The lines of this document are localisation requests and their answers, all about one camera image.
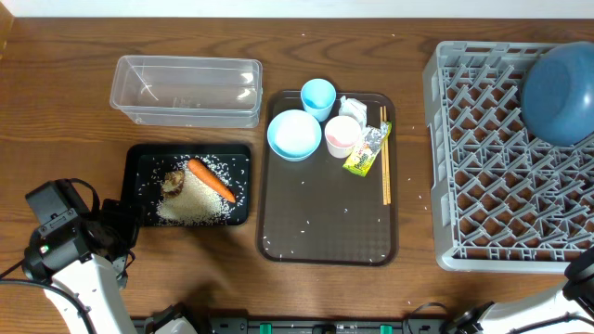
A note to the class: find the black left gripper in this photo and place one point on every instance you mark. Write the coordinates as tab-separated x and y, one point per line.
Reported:
129	217

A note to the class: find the brown mushroom piece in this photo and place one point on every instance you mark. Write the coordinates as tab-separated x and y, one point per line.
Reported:
172	184

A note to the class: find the orange carrot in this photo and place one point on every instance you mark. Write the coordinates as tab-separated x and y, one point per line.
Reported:
210	179

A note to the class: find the light blue bowl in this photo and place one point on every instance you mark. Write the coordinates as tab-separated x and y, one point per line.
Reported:
294	135

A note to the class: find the light blue cup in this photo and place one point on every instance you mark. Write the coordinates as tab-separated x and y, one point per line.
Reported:
318	97

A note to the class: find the pink cup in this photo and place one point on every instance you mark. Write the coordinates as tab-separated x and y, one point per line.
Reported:
341	134

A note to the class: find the dark blue plate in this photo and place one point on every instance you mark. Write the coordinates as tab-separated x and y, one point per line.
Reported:
557	95

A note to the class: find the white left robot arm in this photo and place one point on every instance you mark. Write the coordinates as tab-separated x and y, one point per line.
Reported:
89	300

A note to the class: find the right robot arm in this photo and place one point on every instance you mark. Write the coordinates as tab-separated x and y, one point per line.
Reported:
565	309

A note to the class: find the black waste tray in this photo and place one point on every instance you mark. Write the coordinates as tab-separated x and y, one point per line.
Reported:
137	151

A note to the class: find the grey dishwasher rack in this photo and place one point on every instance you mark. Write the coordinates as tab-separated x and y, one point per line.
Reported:
503	200

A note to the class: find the spilled rice pile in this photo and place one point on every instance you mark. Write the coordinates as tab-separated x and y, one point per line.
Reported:
197	204

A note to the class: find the clear plastic bin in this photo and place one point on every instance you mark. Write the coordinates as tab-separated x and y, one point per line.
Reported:
188	91

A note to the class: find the brown serving tray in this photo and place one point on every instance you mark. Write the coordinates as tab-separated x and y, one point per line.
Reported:
314	211

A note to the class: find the yellow green snack wrapper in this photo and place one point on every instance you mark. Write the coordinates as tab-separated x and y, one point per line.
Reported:
366	149

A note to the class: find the crumpled white tissue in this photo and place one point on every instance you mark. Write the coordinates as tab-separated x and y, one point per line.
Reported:
355	109

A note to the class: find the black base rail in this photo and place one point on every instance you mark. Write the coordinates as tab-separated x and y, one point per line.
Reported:
231	325

